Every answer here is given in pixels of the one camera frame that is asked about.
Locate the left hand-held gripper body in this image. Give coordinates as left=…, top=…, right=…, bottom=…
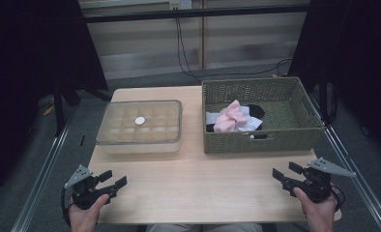
left=63, top=164, right=119, bottom=211

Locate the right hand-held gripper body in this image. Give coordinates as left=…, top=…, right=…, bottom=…
left=283, top=157, right=357, bottom=204

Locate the green woven basket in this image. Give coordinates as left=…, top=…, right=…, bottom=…
left=201, top=76, right=326, bottom=155

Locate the cream divided storage box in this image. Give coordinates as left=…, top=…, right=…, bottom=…
left=95, top=100, right=184, bottom=155

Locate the pink sock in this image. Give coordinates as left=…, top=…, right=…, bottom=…
left=220, top=100, right=249, bottom=128
left=213, top=114, right=241, bottom=133

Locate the clear plastic lid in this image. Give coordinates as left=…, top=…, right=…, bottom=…
left=95, top=100, right=184, bottom=146

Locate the person's left hand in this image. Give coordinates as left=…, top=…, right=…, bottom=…
left=67, top=193, right=110, bottom=232

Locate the person's right hand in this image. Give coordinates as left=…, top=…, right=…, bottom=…
left=292, top=187, right=337, bottom=232

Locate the black metal stand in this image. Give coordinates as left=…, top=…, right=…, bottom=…
left=51, top=75, right=114, bottom=138
left=317, top=72, right=339, bottom=126

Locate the black curtain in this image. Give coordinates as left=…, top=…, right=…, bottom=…
left=287, top=0, right=381, bottom=163
left=0, top=0, right=109, bottom=206

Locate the black horizontal bar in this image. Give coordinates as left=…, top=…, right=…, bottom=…
left=81, top=3, right=312, bottom=23

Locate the right hand-held gripper cable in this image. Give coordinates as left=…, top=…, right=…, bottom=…
left=329, top=184, right=346, bottom=213

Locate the hand-held gripper cable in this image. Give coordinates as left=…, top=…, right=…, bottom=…
left=329, top=184, right=346, bottom=213
left=61, top=188, right=73, bottom=226

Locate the left hand-held gripper cable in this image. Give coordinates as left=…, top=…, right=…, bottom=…
left=61, top=188, right=73, bottom=226

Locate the metal floor rail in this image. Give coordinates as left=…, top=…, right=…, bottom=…
left=308, top=93, right=381, bottom=232
left=10, top=105, right=80, bottom=232

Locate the black floor cable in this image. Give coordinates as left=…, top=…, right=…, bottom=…
left=191, top=57, right=293, bottom=80

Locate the black wall cable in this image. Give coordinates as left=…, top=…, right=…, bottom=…
left=174, top=8, right=203, bottom=83

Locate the white wall socket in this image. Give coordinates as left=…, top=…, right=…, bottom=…
left=168, top=0, right=192, bottom=11

